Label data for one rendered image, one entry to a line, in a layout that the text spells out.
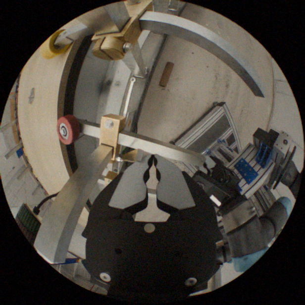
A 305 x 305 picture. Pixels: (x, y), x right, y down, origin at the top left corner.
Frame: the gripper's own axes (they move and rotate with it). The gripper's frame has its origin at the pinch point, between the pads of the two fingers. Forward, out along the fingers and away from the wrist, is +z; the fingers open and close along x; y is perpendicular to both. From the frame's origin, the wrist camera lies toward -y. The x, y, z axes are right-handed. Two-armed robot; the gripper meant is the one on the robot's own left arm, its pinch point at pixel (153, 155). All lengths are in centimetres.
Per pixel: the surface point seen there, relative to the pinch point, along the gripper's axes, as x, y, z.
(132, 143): -5.3, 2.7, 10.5
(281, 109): 282, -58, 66
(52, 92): -27.1, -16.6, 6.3
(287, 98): 292, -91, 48
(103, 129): -12.2, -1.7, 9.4
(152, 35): 1.3, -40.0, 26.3
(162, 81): 10, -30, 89
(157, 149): 0.8, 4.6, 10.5
